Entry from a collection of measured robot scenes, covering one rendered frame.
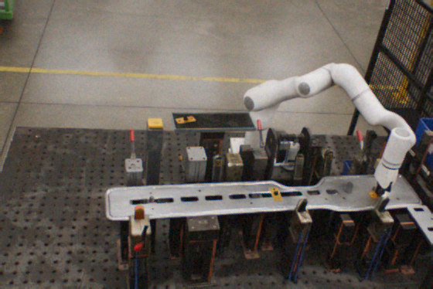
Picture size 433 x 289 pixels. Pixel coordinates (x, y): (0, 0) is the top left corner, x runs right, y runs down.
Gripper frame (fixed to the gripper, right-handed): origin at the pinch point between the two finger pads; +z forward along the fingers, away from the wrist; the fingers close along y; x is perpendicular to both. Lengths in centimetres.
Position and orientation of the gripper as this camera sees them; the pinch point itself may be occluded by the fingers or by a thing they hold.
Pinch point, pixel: (380, 191)
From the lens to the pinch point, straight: 241.6
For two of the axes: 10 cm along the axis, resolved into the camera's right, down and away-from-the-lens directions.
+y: 2.3, 6.0, -7.7
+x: 9.6, -0.3, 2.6
